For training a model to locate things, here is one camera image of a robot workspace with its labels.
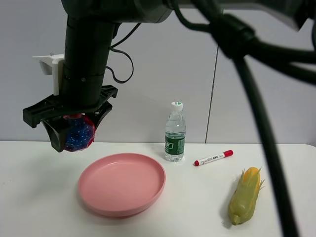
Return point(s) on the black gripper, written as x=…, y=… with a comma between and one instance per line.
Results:
x=49, y=110

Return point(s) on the red blue spiky ball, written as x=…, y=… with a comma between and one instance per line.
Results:
x=82, y=132

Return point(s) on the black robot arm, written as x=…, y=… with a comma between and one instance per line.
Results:
x=93, y=24

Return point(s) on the pink round plate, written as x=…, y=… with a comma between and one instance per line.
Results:
x=121, y=185

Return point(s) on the clear water bottle green label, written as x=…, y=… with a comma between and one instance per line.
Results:
x=175, y=133

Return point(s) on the red whiteboard marker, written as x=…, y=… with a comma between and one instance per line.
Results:
x=203, y=161

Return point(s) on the toy corn cob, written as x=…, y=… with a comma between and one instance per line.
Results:
x=243, y=201

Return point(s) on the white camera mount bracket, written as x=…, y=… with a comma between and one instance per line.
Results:
x=50, y=71

